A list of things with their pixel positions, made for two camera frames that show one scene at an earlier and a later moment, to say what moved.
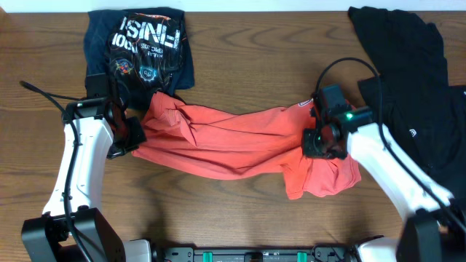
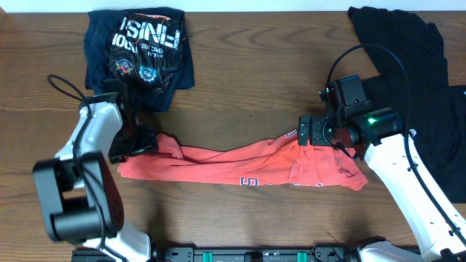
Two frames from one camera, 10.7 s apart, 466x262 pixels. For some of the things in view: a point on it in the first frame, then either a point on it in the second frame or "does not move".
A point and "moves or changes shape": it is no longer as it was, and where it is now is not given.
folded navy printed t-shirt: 143,52 does not move
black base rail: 318,254 does not move
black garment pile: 411,97 does not move
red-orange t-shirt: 207,140 moves or changes shape
